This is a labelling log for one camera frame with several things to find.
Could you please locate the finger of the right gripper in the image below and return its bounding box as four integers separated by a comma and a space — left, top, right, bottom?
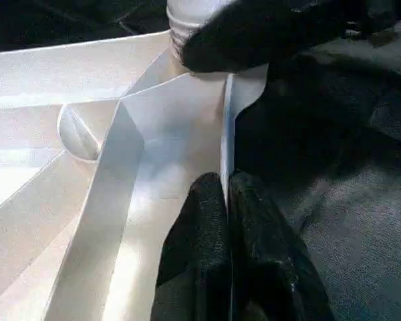
181, 0, 350, 75

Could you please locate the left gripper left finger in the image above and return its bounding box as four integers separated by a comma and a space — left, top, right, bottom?
155, 171, 235, 321

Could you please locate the white plastic table leg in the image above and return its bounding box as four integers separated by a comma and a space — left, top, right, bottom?
165, 0, 237, 73

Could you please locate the black shiny mat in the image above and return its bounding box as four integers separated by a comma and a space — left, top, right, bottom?
0, 0, 401, 321

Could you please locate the white plastic table top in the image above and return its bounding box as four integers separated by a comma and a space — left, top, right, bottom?
0, 28, 271, 321

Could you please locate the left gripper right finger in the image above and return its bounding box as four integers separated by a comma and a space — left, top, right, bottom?
229, 170, 337, 321

